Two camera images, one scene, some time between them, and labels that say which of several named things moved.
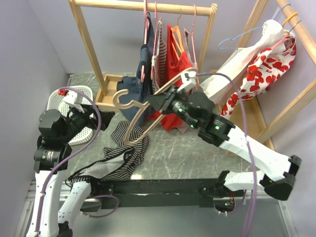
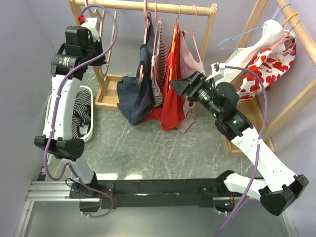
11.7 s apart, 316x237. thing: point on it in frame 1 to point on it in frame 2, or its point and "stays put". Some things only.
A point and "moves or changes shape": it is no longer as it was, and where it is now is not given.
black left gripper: x=89 y=110 to x=99 y=61
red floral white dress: x=263 y=71 stays put
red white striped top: x=159 y=62 stays put
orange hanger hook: x=295 y=14 stays put
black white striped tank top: x=119 y=162 moves or changes shape
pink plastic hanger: x=146 y=24 stays put
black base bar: x=154 y=193 stays put
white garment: x=228 y=73 stays put
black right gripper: x=157 y=100 to x=190 y=86
